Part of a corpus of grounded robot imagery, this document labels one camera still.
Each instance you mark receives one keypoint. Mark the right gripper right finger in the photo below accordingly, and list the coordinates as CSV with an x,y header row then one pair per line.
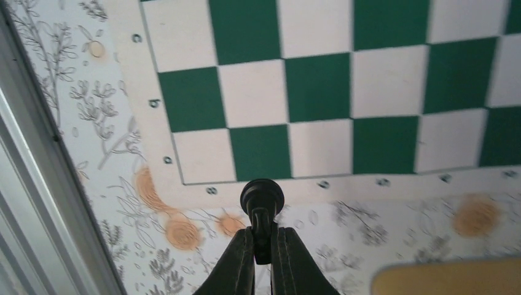
x,y
293,270

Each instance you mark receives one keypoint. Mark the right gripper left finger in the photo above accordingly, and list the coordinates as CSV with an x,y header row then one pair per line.
x,y
234,272

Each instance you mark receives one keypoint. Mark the black knight piece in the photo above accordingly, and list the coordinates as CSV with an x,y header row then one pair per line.
x,y
262,200

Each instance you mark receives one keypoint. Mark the green white chessboard mat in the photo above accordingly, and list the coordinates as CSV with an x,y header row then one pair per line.
x,y
333,100

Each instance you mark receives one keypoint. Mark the tan metal tray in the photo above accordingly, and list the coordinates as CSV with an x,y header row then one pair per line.
x,y
491,276

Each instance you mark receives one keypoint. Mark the floral patterned tablecloth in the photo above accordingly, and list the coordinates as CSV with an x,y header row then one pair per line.
x,y
159,249

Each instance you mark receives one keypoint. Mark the aluminium rail frame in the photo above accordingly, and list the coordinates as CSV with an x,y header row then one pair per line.
x,y
49,236

